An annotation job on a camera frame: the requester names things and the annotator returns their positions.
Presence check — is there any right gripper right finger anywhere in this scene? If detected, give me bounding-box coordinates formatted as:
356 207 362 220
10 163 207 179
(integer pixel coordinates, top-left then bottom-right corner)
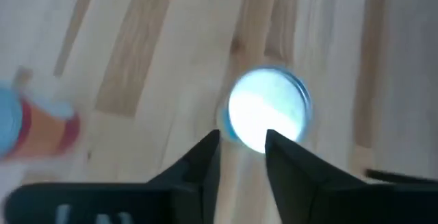
264 129 438 224

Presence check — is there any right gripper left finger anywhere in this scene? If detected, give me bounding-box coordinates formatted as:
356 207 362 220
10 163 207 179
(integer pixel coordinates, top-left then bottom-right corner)
2 129 222 224

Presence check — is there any teal and yellow can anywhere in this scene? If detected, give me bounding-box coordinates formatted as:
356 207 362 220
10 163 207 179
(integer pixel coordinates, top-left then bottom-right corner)
218 65 313 155

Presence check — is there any diced tomatoes can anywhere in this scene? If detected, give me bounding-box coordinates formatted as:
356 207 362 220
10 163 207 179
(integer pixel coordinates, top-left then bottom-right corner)
0 78 82 162

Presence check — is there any black aluminium rig frame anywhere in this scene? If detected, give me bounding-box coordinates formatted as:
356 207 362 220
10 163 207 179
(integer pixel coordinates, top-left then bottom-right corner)
364 168 438 186

